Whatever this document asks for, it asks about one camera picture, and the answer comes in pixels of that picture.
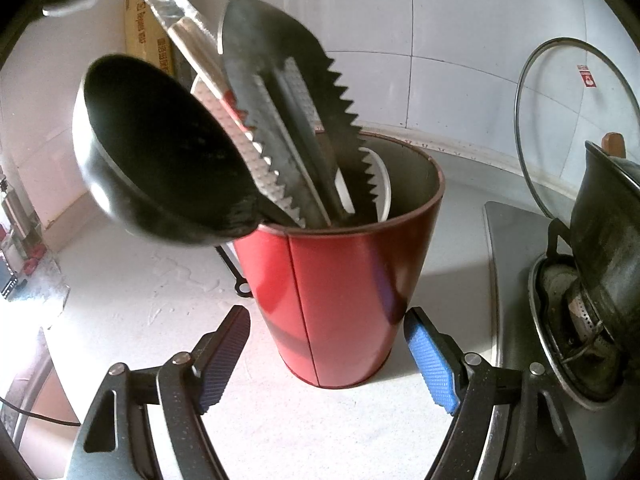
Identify glass pot lid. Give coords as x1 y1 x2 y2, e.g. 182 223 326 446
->
513 37 639 220

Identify black plastic spoon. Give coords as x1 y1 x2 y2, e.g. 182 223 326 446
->
71 53 262 247

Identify white rice paddle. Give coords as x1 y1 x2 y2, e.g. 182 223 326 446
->
191 76 306 228

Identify stainless steel gas stove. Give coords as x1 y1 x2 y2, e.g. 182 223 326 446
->
484 202 639 479

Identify disposable chopsticks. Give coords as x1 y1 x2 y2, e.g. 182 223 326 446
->
140 0 252 131

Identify white ceramic soup spoon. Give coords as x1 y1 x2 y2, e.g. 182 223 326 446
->
334 148 392 222

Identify black clay pot with lid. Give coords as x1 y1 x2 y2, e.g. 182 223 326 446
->
570 141 639 333

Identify red cylindrical tin canister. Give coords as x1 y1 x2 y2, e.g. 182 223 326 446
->
232 130 446 390

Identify oil bottle with pump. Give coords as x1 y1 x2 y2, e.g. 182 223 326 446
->
1 176 34 257

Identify yellow cling film roll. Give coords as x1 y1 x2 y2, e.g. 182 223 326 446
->
124 0 175 76

